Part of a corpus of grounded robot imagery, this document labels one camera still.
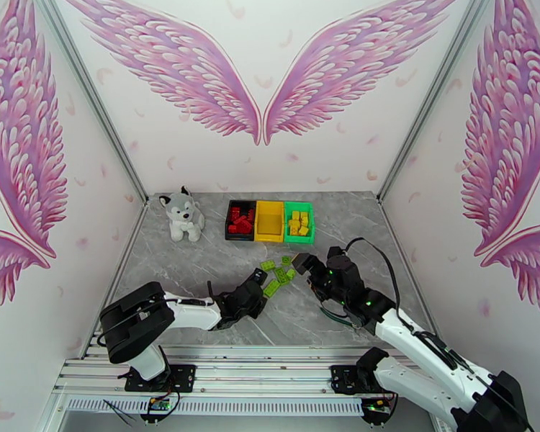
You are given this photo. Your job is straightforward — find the green plastic bin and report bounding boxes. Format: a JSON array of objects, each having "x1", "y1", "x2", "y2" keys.
[{"x1": 283, "y1": 201, "x2": 317, "y2": 245}]

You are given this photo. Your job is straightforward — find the yellow plastic bin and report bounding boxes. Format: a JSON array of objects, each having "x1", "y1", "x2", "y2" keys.
[{"x1": 254, "y1": 200, "x2": 285, "y2": 243}]

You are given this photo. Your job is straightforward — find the black plastic bin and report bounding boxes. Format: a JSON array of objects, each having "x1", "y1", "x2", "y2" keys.
[{"x1": 225, "y1": 199, "x2": 258, "y2": 242}]

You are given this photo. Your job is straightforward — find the grey white husky plush toy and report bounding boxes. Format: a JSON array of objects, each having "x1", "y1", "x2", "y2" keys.
[{"x1": 158, "y1": 185, "x2": 207, "y2": 243}]

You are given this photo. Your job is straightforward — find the black tweezers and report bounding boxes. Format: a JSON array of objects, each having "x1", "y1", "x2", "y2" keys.
[{"x1": 102, "y1": 399, "x2": 138, "y2": 423}]

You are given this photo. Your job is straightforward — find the green handled pliers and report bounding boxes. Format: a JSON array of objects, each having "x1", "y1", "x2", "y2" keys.
[{"x1": 320, "y1": 307, "x2": 359, "y2": 330}]

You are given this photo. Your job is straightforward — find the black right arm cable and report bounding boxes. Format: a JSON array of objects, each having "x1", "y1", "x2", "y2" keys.
[{"x1": 341, "y1": 237, "x2": 399, "y2": 312}]

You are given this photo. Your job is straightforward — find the aluminium mounting rail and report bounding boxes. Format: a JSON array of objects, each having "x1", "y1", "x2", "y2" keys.
[{"x1": 53, "y1": 345, "x2": 433, "y2": 397}]

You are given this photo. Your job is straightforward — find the aluminium table edge rail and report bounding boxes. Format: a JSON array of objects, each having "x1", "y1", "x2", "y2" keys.
[
  {"x1": 377, "y1": 200, "x2": 438, "y2": 337},
  {"x1": 78, "y1": 202, "x2": 150, "y2": 360}
]

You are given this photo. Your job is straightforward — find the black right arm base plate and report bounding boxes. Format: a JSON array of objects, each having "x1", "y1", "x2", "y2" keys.
[{"x1": 330, "y1": 364, "x2": 404, "y2": 395}]

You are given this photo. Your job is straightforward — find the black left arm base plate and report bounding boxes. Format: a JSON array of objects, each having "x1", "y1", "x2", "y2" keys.
[{"x1": 125, "y1": 364, "x2": 197, "y2": 393}]

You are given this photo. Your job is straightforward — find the white slotted cable tray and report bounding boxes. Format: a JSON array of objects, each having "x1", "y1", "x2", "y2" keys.
[{"x1": 67, "y1": 397, "x2": 366, "y2": 417}]

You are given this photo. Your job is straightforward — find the black board mounting bracket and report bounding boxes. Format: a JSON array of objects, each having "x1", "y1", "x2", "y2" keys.
[
  {"x1": 361, "y1": 413, "x2": 395, "y2": 429},
  {"x1": 139, "y1": 410, "x2": 174, "y2": 425}
]

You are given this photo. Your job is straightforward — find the aluminium corner post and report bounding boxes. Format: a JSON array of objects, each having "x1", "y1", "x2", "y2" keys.
[
  {"x1": 31, "y1": 0, "x2": 150, "y2": 204},
  {"x1": 377, "y1": 0, "x2": 501, "y2": 204}
]

